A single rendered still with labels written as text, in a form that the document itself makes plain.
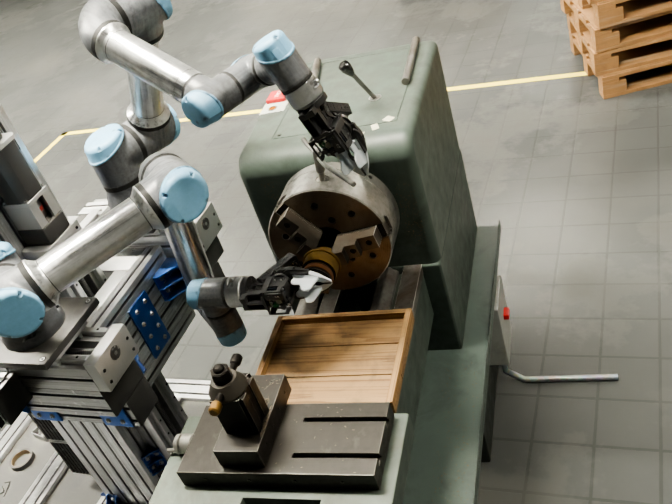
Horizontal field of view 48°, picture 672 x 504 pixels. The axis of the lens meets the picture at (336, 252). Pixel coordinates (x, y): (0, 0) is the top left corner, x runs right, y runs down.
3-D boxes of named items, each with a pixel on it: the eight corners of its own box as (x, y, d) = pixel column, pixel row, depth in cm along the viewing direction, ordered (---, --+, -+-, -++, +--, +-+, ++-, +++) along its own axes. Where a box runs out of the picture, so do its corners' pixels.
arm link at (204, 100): (47, 9, 167) (202, 98, 146) (87, -12, 172) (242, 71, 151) (62, 54, 175) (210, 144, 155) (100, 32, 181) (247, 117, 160)
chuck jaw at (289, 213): (316, 233, 192) (277, 206, 189) (327, 222, 189) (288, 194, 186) (305, 261, 183) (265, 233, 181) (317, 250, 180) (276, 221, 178)
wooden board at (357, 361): (282, 327, 202) (278, 316, 200) (414, 319, 190) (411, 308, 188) (248, 415, 179) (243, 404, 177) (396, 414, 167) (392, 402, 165)
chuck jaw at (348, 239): (339, 224, 188) (383, 214, 183) (347, 240, 191) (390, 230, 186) (329, 252, 180) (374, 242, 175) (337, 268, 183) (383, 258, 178)
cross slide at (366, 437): (213, 418, 174) (205, 405, 171) (394, 416, 159) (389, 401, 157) (184, 486, 160) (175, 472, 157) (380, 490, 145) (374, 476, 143)
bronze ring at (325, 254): (301, 242, 184) (291, 266, 177) (337, 239, 181) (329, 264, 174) (312, 272, 189) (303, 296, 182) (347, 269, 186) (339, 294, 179)
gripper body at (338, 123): (322, 165, 161) (289, 120, 155) (331, 144, 167) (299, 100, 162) (351, 151, 157) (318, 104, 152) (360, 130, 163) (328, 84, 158)
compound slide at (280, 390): (251, 390, 171) (243, 374, 168) (292, 389, 167) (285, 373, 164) (221, 466, 155) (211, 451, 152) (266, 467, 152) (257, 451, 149)
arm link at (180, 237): (119, 151, 178) (185, 312, 205) (133, 165, 170) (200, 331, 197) (164, 132, 182) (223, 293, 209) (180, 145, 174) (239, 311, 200)
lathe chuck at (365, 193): (291, 267, 209) (265, 170, 190) (404, 268, 201) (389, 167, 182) (282, 289, 202) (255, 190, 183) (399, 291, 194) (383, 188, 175)
